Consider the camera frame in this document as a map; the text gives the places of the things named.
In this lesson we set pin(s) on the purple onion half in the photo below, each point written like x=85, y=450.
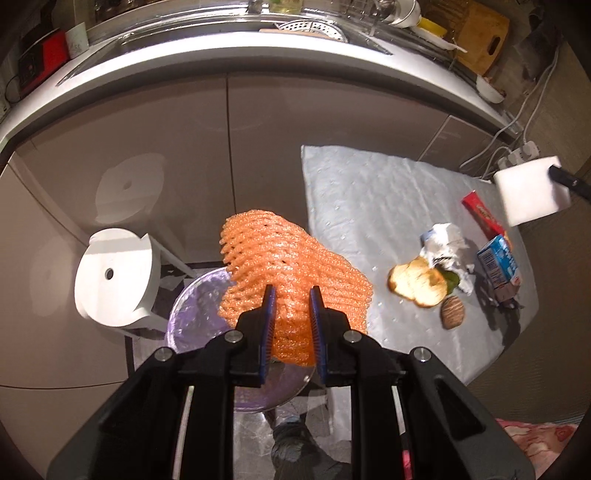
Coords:
x=418, y=286

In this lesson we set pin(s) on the orange foam fruit net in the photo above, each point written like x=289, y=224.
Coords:
x=286, y=258

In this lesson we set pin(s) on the pink floral cloth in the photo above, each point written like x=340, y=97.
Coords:
x=540, y=438

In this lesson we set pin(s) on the metal steamer tray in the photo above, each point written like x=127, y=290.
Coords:
x=311, y=28

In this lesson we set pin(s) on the crumpled white paper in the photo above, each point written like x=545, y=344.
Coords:
x=445, y=247

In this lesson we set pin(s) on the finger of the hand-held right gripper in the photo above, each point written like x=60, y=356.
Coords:
x=570, y=180

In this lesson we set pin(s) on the wooden cutting board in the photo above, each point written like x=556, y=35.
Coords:
x=482, y=37

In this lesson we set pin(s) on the red snack packet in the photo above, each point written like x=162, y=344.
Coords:
x=482, y=213

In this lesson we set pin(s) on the blue drink carton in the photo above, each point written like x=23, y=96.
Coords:
x=499, y=267

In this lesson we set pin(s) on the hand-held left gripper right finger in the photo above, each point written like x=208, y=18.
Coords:
x=317, y=337

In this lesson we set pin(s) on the green peel scrap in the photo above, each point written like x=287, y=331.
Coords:
x=451, y=279

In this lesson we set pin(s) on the white foam block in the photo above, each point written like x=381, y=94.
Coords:
x=531, y=191

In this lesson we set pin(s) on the grey padded mat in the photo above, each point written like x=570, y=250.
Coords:
x=369, y=203

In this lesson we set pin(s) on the dark cloth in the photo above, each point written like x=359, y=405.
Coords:
x=295, y=445

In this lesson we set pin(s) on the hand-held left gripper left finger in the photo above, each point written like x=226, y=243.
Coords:
x=268, y=332

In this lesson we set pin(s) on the white round stool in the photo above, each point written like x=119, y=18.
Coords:
x=115, y=277

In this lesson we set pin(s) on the trash bin with purple liner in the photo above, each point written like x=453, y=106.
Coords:
x=198, y=314

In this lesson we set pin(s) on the white power strip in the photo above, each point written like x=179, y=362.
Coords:
x=518, y=154

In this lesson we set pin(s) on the white bowl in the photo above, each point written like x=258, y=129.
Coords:
x=489, y=90

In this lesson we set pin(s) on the red kitchen appliance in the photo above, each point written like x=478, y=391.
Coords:
x=41, y=57

